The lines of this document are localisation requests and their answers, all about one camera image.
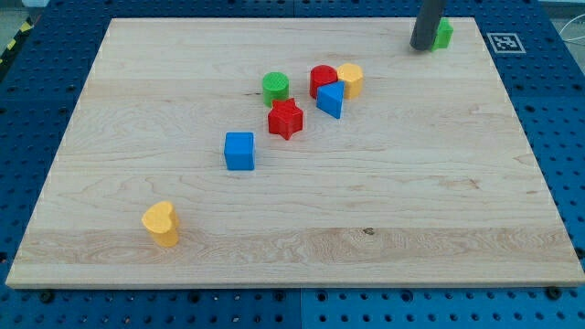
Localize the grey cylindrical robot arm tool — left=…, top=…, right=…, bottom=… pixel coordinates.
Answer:
left=409, top=0, right=447, bottom=51

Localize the light wooden board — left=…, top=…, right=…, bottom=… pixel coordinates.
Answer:
left=6, top=17, right=584, bottom=289

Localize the red star block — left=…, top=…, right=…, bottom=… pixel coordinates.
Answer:
left=268, top=98, right=303, bottom=140

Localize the blue cube block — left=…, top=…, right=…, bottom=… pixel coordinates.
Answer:
left=224, top=132, right=255, bottom=171

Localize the blue triangle block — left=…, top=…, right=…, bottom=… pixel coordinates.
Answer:
left=316, top=81, right=345, bottom=119

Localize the green cylinder block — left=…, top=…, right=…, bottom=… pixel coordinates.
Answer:
left=261, top=71, right=289, bottom=107

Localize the red cylinder block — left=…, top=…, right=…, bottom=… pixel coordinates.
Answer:
left=309, top=65, right=338, bottom=99

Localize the yellow hexagon block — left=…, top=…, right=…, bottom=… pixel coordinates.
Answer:
left=336, top=63, right=364, bottom=100

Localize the yellow heart block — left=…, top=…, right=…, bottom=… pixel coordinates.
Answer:
left=142, top=201, right=179, bottom=248

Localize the green block behind tool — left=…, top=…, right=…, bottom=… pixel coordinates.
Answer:
left=431, top=17, right=453, bottom=51

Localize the black white fiducial marker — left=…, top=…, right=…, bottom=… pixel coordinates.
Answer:
left=487, top=32, right=526, bottom=54

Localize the yellow black hazard tape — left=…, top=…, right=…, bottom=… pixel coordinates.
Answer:
left=1, top=17, right=34, bottom=67

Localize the white cable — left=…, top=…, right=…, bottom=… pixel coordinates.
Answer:
left=558, top=12, right=585, bottom=46

